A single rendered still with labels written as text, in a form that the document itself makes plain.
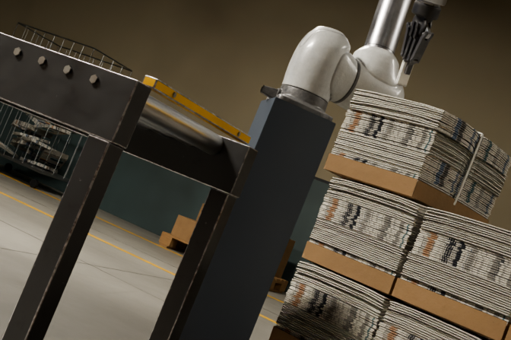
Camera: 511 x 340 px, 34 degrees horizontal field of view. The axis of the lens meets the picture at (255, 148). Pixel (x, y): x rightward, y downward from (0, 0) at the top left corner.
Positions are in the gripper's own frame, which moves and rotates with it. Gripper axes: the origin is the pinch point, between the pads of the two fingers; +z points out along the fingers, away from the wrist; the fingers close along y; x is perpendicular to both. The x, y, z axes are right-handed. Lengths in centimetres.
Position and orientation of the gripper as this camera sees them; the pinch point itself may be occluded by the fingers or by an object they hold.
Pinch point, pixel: (404, 73)
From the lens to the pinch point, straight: 234.6
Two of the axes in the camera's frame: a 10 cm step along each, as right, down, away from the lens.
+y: -2.4, -3.5, 9.0
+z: -2.7, 9.2, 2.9
